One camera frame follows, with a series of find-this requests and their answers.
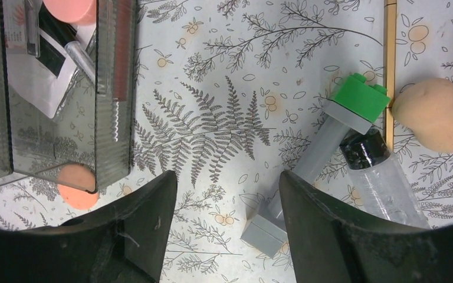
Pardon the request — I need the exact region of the beige makeup sponge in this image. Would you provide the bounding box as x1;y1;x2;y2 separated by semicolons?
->
392;78;453;153

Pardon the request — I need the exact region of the red lip pencil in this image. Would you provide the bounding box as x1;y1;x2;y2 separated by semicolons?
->
113;0;134;102

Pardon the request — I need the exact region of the grey square tube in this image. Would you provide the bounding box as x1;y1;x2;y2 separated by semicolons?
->
241;73;390;257

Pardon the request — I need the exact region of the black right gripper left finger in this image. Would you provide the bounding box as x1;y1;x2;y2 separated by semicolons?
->
0;170;178;282

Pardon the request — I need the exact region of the clear pink nail box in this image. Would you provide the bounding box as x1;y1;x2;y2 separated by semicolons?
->
2;0;40;58

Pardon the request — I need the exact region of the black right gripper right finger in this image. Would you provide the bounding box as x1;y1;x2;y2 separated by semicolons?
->
279;170;453;282

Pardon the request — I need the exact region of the orange round sponge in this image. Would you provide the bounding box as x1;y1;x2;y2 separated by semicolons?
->
57;164;99;210

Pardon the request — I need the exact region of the white eyelash card packet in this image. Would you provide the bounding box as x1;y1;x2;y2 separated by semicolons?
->
5;1;96;119

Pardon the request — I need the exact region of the pink round sponge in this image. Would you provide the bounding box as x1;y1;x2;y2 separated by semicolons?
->
43;0;97;26

